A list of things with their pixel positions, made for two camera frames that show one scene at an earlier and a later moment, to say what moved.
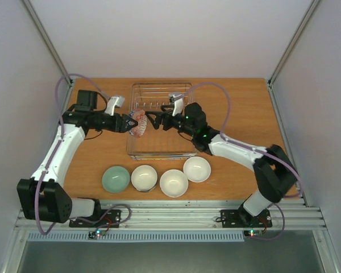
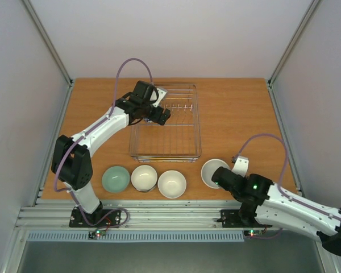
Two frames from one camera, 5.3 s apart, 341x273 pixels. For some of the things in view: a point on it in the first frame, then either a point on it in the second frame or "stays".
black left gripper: [121, 127] to [157, 118]
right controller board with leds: [252, 232] stays
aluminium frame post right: [292, 42] stays
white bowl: [174, 183] stays
